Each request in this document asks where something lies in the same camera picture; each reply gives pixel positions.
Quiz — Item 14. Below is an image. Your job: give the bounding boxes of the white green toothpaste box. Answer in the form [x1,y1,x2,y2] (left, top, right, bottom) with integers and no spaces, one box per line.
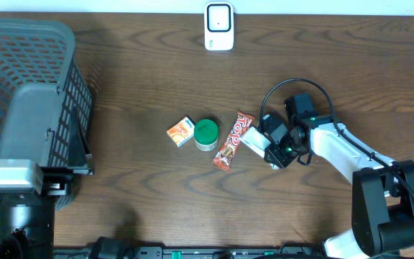
[240,127,271,158]

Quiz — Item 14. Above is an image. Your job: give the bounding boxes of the orange chocolate bar wrapper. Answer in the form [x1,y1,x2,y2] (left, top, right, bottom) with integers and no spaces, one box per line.
[213,111,254,172]

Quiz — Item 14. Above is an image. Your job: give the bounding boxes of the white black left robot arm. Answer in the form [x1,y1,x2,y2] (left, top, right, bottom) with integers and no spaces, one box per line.
[0,109,92,258]

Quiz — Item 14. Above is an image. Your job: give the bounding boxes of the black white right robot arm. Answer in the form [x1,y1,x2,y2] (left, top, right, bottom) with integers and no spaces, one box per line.
[259,110,414,258]

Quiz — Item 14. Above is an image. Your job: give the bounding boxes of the white barcode scanner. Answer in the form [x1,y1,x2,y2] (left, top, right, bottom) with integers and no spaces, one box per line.
[204,1,234,51]

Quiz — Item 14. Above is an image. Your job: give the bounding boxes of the grey plastic mesh basket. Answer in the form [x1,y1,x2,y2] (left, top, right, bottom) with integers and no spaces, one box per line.
[0,17,93,221]

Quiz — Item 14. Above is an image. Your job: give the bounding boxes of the green lid jar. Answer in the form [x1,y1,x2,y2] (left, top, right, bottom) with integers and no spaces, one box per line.
[194,119,219,151]

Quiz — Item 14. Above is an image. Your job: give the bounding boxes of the small orange box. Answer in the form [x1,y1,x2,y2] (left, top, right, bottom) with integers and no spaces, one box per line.
[167,116,196,147]

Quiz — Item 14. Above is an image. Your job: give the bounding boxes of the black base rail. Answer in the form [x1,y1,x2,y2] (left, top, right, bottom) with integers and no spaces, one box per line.
[53,237,326,259]

